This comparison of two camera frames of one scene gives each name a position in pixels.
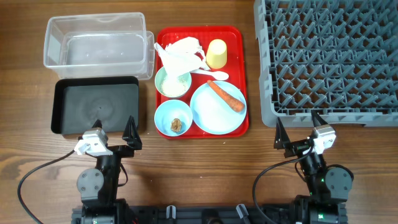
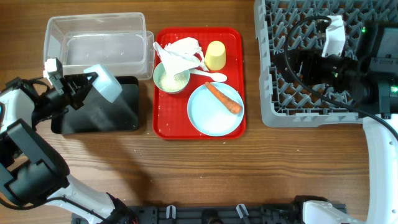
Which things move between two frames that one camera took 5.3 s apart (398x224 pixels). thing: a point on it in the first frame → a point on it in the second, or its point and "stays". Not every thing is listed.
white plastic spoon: [217, 75] stays
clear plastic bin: [99, 45] stays
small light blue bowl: [173, 118] → [106, 84]
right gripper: [281, 138] → [309, 58]
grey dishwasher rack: [339, 58] stays
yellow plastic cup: [216, 54] stays
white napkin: [179, 58] stays
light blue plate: [210, 115] stays
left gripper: [130, 136] → [77, 95]
